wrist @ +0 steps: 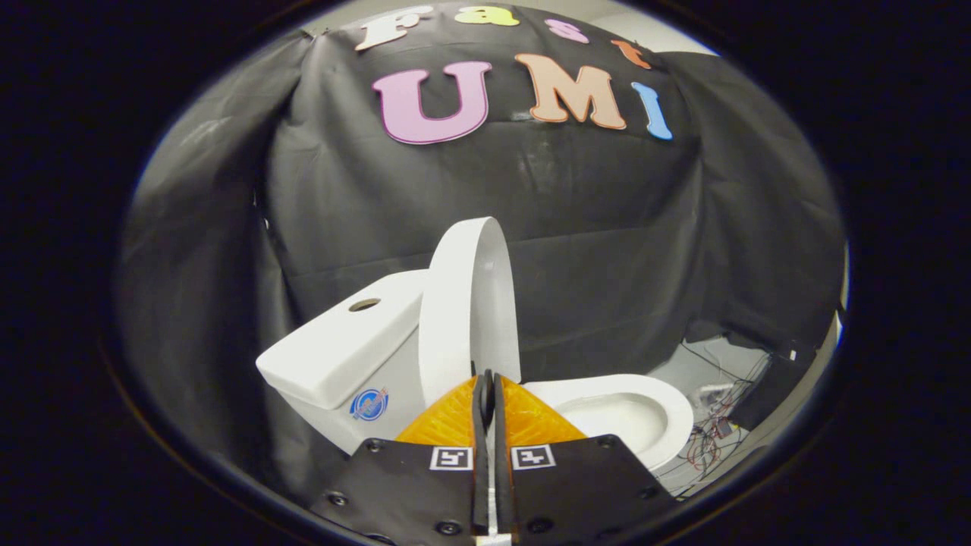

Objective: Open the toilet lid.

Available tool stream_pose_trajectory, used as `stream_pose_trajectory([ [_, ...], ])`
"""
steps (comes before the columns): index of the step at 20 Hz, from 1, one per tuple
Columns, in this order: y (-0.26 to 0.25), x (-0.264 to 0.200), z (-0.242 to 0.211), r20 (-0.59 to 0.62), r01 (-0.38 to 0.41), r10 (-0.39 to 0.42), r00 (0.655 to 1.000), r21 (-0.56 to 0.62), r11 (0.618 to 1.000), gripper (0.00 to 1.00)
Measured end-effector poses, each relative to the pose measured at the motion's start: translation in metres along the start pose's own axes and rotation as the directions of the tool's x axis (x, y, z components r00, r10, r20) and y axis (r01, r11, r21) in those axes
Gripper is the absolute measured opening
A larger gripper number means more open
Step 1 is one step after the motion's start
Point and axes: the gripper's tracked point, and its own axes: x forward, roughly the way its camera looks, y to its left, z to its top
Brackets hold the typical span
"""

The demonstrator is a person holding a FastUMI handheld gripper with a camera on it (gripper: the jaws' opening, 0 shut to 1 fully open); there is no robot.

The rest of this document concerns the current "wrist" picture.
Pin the white toilet seat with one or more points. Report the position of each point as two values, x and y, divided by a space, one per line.
675 409

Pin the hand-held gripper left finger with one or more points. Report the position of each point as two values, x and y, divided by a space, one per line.
480 485

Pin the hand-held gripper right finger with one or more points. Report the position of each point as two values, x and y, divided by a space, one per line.
503 485

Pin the black backdrop cloth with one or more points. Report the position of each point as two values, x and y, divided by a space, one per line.
569 212

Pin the black box device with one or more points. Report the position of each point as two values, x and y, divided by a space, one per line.
770 387

